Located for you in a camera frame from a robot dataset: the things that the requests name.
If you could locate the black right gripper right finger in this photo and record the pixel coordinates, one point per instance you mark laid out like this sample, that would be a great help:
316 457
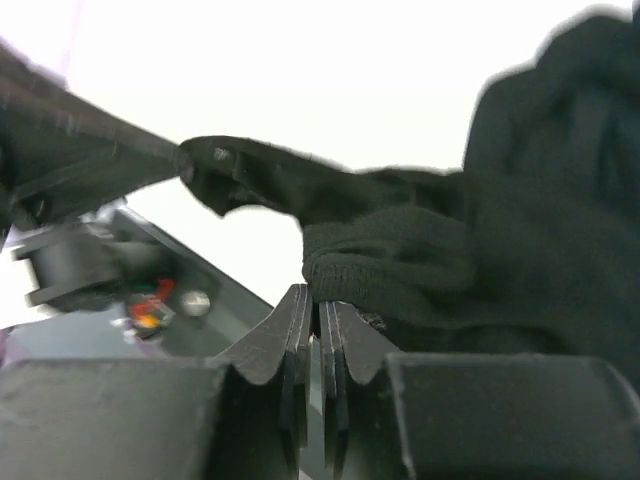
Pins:
352 353

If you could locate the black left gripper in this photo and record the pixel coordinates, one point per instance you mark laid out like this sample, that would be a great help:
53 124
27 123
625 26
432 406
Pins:
62 156

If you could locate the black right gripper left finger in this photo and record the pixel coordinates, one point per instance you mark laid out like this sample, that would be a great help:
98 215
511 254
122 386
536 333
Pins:
278 348

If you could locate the black tank top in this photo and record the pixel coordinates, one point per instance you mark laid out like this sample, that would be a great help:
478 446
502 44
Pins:
532 247

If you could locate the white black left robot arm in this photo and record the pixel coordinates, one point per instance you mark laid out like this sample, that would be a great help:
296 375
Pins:
62 157

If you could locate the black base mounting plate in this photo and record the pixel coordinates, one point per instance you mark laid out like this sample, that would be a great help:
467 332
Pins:
175 310

